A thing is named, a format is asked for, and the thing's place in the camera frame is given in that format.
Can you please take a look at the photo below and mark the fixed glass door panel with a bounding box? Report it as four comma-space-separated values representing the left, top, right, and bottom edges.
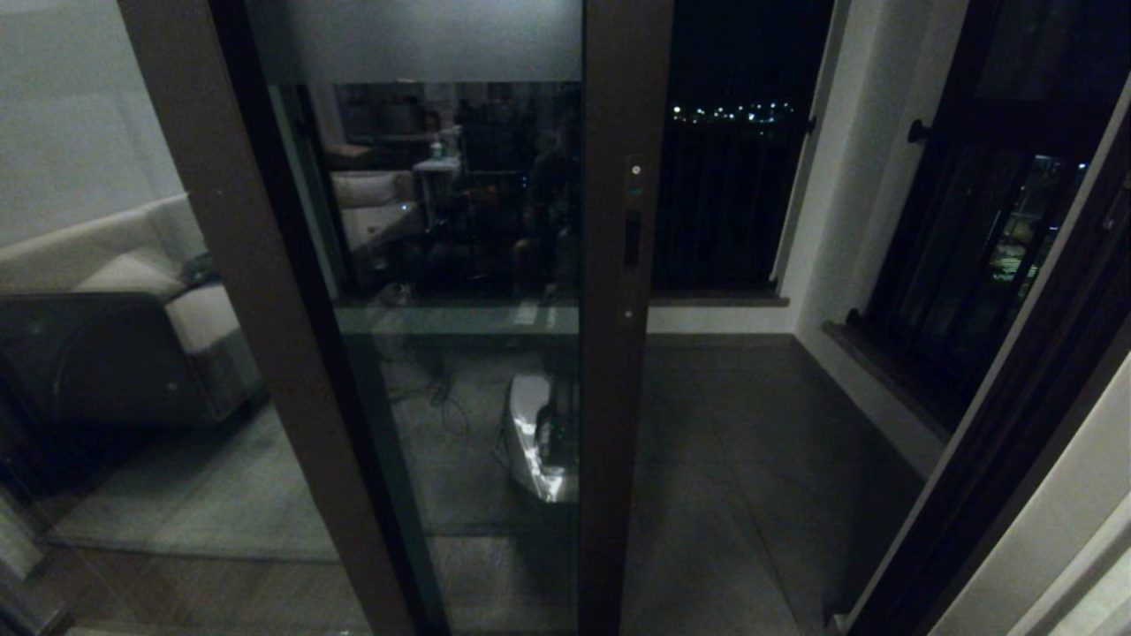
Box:
0, 0, 453, 636

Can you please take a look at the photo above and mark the light grey sofa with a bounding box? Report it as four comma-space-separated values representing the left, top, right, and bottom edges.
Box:
0, 194, 268, 434

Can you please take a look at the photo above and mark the long black balcony railing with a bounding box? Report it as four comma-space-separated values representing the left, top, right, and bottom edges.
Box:
663, 115, 816, 294

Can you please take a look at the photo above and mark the light grey sofa cushion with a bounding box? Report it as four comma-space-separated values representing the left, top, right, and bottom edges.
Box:
75, 252, 195, 303

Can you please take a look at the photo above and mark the dark brown door jamb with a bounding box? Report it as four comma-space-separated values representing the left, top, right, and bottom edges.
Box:
844, 79, 1131, 636

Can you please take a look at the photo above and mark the long grey stone sill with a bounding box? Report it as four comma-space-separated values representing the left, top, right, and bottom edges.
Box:
649, 290, 790, 309

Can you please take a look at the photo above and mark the grey floor rug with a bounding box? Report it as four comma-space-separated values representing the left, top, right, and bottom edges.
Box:
40, 402, 341, 566

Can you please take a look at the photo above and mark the sliding glass door brown frame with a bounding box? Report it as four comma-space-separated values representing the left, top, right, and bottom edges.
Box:
247, 0, 677, 636

